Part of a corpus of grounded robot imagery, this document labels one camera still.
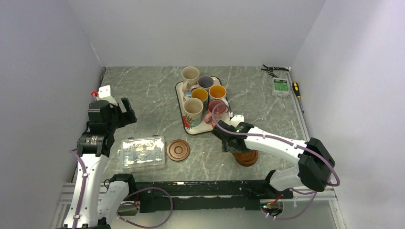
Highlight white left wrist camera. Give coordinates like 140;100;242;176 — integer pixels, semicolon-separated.
91;85;118;106

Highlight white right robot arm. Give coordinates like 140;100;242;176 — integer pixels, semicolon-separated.
212;121;335;198

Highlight brown wooden coaster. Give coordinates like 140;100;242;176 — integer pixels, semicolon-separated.
232;150;257;157
166;139;191;162
234;155;258;161
237;160;256;167

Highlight cream mug outside tray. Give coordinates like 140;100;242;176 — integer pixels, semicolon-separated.
181;66;200;93

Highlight white mug orange inside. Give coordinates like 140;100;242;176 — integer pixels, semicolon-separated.
208;85;227;100

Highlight grey purple mug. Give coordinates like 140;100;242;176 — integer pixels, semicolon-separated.
190;75;214;92

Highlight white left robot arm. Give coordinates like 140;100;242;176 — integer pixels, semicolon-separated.
62;98;138;229

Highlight yellow black screwdriver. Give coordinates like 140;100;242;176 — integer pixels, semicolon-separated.
292;82;304;113

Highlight pink mug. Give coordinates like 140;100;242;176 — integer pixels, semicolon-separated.
204;99;227;127

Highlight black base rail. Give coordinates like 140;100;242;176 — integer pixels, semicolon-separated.
124;178;293;213

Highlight cream patterned mug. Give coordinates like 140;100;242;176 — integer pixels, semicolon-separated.
183;98;204;127

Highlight black pliers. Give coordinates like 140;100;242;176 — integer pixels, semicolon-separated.
260;64;289;78

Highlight blue mug yellow inside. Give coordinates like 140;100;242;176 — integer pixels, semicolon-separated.
182;88;209;106

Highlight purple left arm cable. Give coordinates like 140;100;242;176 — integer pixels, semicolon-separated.
68;150;87;229

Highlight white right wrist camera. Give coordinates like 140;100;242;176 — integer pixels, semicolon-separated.
229;114;245;127

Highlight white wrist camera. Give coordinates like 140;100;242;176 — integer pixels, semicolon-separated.
91;85;118;106
229;114;245;127

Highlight clear plastic parts box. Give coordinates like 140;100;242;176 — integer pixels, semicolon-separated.
120;135;166;169

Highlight white green electronic device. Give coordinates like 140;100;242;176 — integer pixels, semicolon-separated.
271;78;289;97

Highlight aluminium frame rail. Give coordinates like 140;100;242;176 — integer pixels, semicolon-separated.
286;71;310;141

